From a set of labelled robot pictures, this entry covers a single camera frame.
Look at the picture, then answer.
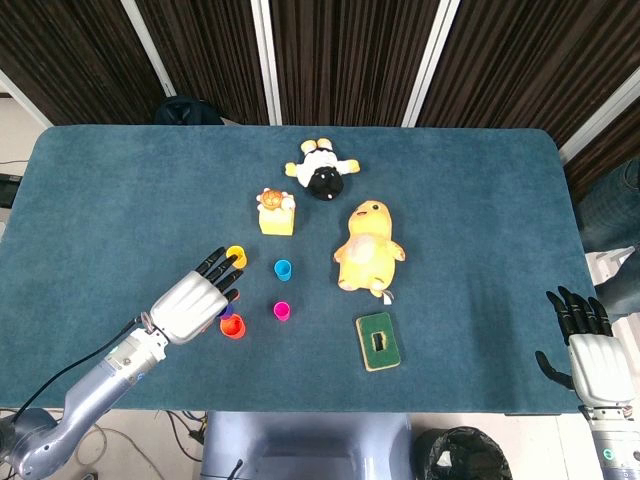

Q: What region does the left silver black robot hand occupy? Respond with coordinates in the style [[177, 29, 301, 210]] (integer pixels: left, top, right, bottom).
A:
[[148, 247, 246, 346]]

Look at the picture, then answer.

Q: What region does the teal velvet table cover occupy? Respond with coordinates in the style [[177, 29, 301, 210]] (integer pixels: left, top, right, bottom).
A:
[[0, 124, 599, 414]]

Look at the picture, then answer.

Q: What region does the person in blue jeans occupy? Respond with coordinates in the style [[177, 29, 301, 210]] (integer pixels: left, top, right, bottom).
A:
[[574, 157, 640, 316]]

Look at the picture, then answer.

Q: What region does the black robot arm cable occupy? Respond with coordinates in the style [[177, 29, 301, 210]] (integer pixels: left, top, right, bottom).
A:
[[17, 317, 149, 419]]

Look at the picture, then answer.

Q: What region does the green and yellow sponge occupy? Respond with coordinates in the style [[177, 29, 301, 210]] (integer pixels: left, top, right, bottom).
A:
[[355, 311, 403, 372]]

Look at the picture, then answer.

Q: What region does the white partition post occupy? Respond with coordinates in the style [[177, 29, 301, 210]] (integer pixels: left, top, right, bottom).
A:
[[0, 67, 54, 129], [119, 0, 177, 99], [557, 64, 640, 164], [401, 0, 461, 128], [249, 0, 283, 126]]

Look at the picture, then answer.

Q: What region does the yellow plush animal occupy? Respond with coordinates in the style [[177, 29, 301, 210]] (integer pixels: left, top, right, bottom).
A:
[[333, 199, 407, 305]]

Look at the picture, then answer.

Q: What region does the black floor cable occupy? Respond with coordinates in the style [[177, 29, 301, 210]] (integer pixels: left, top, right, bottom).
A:
[[162, 410, 207, 464]]

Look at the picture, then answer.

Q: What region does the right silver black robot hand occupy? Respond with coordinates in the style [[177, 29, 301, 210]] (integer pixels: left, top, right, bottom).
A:
[[534, 285, 637, 407]]

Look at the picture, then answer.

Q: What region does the small turtle toy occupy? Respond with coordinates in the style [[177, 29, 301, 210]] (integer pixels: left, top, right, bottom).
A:
[[255, 187, 296, 211]]

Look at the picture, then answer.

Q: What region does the black trash bin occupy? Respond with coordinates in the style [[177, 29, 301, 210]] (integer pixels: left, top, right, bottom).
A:
[[414, 425, 514, 480]]

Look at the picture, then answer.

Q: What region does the black chair back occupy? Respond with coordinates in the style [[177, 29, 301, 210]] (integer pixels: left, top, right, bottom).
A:
[[153, 95, 226, 126]]

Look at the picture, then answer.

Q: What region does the black and white plush doll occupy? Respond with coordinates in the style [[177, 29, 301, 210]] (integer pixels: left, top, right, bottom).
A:
[[284, 138, 360, 202]]

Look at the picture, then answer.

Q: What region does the yellow foam cube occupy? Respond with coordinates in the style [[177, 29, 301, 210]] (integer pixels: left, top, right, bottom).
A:
[[258, 204, 296, 236]]

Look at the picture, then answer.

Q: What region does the white floor cable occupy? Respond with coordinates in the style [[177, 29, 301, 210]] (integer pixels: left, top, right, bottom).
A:
[[84, 422, 156, 480]]

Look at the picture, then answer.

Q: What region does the orange plastic cup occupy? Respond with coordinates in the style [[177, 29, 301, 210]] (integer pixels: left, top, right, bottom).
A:
[[219, 313, 247, 341]]

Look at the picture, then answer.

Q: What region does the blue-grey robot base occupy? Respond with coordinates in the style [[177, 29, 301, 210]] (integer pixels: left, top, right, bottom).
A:
[[200, 410, 416, 480]]

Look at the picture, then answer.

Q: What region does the dark brown slatted partition panel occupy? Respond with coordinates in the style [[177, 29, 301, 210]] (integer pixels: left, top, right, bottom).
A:
[[0, 0, 169, 126], [134, 0, 271, 126], [562, 99, 640, 201], [417, 0, 640, 149], [274, 0, 441, 127]]

